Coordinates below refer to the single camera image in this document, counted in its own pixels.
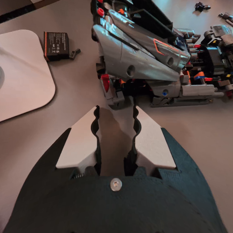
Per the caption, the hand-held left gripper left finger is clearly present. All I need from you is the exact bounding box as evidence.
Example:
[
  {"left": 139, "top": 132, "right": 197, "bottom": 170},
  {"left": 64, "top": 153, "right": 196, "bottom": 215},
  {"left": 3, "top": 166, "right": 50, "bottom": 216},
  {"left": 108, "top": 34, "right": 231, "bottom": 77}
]
[{"left": 55, "top": 106, "right": 102, "bottom": 176}]

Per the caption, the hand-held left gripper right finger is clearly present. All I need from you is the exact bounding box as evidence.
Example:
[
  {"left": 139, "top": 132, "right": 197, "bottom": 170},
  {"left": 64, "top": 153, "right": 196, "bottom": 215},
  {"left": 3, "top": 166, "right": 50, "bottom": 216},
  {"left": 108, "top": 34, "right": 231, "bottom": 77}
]
[{"left": 124, "top": 105, "right": 176, "bottom": 176}]

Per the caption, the grey lego car model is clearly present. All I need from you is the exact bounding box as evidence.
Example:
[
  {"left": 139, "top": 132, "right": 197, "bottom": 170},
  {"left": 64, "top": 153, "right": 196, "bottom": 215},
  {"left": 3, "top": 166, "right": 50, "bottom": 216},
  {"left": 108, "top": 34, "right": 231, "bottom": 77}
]
[{"left": 91, "top": 0, "right": 233, "bottom": 110}]

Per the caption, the small dark grey lego piece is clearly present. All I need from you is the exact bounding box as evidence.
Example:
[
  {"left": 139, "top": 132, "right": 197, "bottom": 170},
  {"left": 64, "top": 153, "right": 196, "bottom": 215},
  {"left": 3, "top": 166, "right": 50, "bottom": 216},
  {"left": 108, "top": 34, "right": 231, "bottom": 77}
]
[{"left": 69, "top": 48, "right": 81, "bottom": 59}]

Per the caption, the small grey lego panel assembly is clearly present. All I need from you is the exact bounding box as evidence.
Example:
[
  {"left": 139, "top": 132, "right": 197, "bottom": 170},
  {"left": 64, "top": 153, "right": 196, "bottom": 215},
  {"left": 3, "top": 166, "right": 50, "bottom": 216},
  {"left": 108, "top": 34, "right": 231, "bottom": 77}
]
[{"left": 218, "top": 12, "right": 233, "bottom": 28}]

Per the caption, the black cross lego connector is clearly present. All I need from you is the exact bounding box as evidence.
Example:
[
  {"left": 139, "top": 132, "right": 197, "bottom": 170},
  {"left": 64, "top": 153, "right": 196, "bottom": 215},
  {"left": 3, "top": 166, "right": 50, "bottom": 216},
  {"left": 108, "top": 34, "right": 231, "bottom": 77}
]
[{"left": 194, "top": 2, "right": 211, "bottom": 13}]

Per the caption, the white lamp base stand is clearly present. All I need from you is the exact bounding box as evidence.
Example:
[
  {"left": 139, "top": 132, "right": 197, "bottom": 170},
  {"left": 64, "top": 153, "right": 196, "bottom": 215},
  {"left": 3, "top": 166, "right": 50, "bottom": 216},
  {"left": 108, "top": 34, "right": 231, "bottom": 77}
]
[{"left": 0, "top": 30, "right": 56, "bottom": 122}]

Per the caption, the black battery pack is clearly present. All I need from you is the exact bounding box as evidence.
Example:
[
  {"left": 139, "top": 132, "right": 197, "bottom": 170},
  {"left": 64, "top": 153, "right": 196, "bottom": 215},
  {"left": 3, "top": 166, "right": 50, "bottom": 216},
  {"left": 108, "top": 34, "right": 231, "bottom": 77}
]
[{"left": 43, "top": 31, "right": 70, "bottom": 62}]

